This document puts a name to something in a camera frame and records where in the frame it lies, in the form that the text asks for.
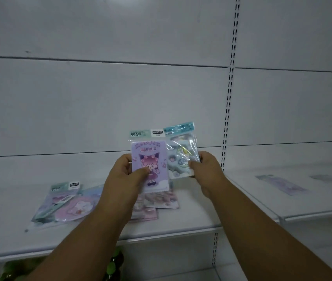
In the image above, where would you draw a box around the pink pastel sticker packet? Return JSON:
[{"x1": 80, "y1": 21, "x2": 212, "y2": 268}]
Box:
[
  {"x1": 129, "y1": 202, "x2": 159, "y2": 223},
  {"x1": 138, "y1": 190, "x2": 181, "y2": 210}
]

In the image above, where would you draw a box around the person's right forearm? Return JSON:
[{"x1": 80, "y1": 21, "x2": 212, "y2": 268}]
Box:
[{"x1": 210, "y1": 190, "x2": 332, "y2": 281}]

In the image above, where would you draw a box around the light blue sticker packet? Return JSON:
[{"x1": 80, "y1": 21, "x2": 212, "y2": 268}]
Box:
[{"x1": 80, "y1": 185, "x2": 106, "y2": 204}]

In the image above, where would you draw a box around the white slotted shelf upright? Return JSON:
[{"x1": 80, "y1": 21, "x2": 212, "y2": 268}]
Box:
[{"x1": 212, "y1": 0, "x2": 241, "y2": 281}]

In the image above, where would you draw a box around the flat purple sticker sheet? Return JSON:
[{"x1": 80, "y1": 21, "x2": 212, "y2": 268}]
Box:
[
  {"x1": 309, "y1": 173, "x2": 332, "y2": 188},
  {"x1": 255, "y1": 173, "x2": 309, "y2": 197}
]

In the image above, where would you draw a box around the white metal shelf board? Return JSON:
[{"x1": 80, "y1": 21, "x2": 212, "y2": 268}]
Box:
[
  {"x1": 0, "y1": 165, "x2": 226, "y2": 262},
  {"x1": 224, "y1": 162, "x2": 332, "y2": 223}
]

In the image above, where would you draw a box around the pink round sticker packet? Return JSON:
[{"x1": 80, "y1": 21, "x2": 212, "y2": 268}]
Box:
[{"x1": 54, "y1": 194, "x2": 99, "y2": 223}]

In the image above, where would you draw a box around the teal pen packet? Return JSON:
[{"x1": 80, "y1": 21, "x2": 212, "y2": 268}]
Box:
[{"x1": 31, "y1": 195, "x2": 76, "y2": 229}]

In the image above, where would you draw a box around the teal header clear sticker packet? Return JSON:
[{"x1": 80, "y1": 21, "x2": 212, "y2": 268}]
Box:
[{"x1": 164, "y1": 122, "x2": 199, "y2": 179}]

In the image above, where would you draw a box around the person's right hand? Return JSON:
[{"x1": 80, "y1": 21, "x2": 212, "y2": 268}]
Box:
[{"x1": 188, "y1": 151, "x2": 237, "y2": 203}]

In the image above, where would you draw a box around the purple cartoon girl sticker packet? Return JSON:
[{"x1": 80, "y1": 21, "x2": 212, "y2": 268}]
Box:
[{"x1": 129, "y1": 129, "x2": 173, "y2": 194}]

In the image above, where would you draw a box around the person's left forearm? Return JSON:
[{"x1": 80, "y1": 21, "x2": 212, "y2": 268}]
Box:
[{"x1": 23, "y1": 205, "x2": 133, "y2": 281}]

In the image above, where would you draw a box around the person's left hand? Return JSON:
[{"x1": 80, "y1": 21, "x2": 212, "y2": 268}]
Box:
[{"x1": 99, "y1": 154, "x2": 152, "y2": 216}]

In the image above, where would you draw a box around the mint header purple packet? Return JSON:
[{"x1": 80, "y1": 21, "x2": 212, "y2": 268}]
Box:
[{"x1": 44, "y1": 181, "x2": 82, "y2": 211}]

